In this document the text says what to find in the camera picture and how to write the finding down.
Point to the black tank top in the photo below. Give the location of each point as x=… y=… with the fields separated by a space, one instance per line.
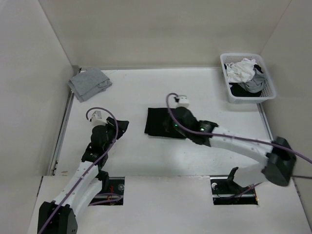
x=156 y=124

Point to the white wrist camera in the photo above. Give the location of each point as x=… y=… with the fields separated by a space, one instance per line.
x=97 y=117
x=182 y=101

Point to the white garment in basket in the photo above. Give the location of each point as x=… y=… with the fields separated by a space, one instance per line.
x=240 y=72

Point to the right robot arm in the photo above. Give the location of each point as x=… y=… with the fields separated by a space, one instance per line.
x=274 y=160

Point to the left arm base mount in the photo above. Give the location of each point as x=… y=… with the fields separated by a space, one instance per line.
x=112 y=193

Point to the white plastic laundry basket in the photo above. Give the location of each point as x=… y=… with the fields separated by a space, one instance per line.
x=268 y=92

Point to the grey garment in basket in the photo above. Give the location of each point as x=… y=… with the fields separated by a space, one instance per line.
x=256 y=84

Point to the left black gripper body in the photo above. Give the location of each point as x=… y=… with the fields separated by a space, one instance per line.
x=110 y=128

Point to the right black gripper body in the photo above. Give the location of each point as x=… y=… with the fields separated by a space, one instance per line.
x=182 y=130

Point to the black garment in basket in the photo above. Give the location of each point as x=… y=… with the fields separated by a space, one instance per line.
x=237 y=88

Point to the metal table rail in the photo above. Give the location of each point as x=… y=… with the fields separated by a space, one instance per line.
x=60 y=136
x=265 y=121

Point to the folded grey tank top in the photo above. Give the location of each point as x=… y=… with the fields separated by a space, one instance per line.
x=89 y=83

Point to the right metal table rail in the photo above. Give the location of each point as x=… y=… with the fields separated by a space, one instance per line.
x=265 y=121

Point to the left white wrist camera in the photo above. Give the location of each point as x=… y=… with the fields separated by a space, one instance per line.
x=97 y=117

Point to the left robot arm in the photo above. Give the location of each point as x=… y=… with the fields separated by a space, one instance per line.
x=60 y=216

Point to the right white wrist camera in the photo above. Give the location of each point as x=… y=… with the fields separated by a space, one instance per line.
x=182 y=101

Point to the left metal table rail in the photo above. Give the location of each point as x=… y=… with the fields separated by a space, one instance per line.
x=60 y=136

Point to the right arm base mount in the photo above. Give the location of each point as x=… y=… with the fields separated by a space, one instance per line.
x=228 y=193

